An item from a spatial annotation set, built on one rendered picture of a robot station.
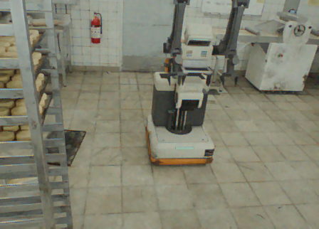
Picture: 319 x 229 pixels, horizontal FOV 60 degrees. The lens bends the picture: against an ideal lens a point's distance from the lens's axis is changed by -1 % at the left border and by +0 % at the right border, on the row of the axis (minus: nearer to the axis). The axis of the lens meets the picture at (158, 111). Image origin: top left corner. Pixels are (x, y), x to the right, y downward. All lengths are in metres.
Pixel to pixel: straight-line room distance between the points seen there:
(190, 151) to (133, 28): 2.90
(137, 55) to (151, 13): 0.76
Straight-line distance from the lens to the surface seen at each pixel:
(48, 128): 1.43
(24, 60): 0.82
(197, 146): 2.72
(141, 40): 5.08
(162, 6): 5.02
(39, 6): 1.24
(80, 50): 5.12
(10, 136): 1.02
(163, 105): 2.77
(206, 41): 2.31
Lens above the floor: 1.76
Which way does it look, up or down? 27 degrees down
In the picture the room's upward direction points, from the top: 5 degrees clockwise
